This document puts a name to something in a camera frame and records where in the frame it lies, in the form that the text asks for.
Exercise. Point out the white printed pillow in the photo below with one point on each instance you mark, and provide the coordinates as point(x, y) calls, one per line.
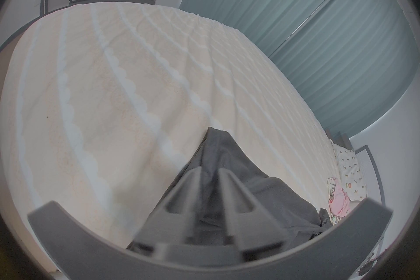
point(352, 173)

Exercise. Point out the grey bedside table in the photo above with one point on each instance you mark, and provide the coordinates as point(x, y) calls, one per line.
point(338, 139)

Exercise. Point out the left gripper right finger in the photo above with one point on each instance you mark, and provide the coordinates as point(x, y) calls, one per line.
point(246, 223)

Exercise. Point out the pink garment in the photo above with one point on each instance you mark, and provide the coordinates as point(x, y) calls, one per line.
point(341, 203)

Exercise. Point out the bed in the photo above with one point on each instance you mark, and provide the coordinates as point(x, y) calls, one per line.
point(131, 91)

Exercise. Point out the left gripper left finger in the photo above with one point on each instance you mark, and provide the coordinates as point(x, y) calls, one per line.
point(174, 216)

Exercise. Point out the black T-shirt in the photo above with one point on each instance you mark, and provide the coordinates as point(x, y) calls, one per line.
point(229, 154)

